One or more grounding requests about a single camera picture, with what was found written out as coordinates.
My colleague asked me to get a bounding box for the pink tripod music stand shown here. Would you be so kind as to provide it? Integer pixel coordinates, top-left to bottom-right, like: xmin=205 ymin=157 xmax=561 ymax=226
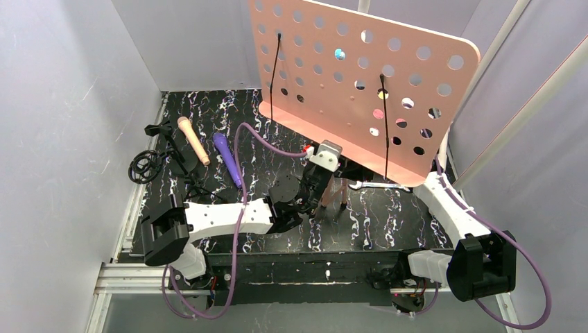
xmin=248 ymin=1 xmax=481 ymax=187

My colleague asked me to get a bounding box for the purple microphone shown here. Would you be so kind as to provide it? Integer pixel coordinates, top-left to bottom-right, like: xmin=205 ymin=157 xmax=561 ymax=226
xmin=213 ymin=133 xmax=242 ymax=188

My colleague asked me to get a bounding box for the black round-base mic stand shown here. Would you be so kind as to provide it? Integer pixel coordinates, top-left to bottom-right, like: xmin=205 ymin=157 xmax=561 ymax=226
xmin=144 ymin=121 xmax=198 ymax=179

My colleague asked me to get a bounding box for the pink microphone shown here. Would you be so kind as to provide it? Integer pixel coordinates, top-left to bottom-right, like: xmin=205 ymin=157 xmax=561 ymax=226
xmin=177 ymin=117 xmax=211 ymax=166

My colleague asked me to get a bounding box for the black tripod mic stand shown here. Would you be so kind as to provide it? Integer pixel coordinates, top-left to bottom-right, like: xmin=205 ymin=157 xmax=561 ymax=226
xmin=128 ymin=142 xmax=228 ymax=203

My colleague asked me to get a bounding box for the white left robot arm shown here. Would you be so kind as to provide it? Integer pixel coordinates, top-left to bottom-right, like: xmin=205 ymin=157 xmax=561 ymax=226
xmin=140 ymin=164 xmax=334 ymax=280

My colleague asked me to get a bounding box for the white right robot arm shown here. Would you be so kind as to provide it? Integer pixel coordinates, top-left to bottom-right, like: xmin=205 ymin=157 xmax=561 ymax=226
xmin=371 ymin=171 xmax=517 ymax=302

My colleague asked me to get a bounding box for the silver open-end wrench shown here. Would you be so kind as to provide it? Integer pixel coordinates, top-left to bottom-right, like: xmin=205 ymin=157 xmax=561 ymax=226
xmin=347 ymin=181 xmax=412 ymax=193

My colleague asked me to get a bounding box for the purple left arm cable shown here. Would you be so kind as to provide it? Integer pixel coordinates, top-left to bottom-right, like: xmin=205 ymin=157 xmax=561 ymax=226
xmin=160 ymin=122 xmax=315 ymax=321

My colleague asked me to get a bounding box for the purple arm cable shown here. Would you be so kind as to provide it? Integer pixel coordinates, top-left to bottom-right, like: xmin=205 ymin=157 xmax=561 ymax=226
xmin=433 ymin=156 xmax=552 ymax=331
xmin=160 ymin=122 xmax=315 ymax=321

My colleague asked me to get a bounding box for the white PVC pipe frame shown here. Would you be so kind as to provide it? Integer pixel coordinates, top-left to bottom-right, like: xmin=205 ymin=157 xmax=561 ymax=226
xmin=357 ymin=0 xmax=449 ymax=166

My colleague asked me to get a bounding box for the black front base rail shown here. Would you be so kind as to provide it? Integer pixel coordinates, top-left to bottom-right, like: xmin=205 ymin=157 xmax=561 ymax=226
xmin=170 ymin=250 xmax=434 ymax=307

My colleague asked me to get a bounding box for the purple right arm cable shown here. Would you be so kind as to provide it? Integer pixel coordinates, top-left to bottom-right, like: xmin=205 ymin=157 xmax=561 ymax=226
xmin=433 ymin=156 xmax=552 ymax=331

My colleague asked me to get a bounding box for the white wall pipe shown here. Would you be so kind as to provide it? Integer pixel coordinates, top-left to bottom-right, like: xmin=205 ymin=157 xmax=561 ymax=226
xmin=481 ymin=0 xmax=530 ymax=67

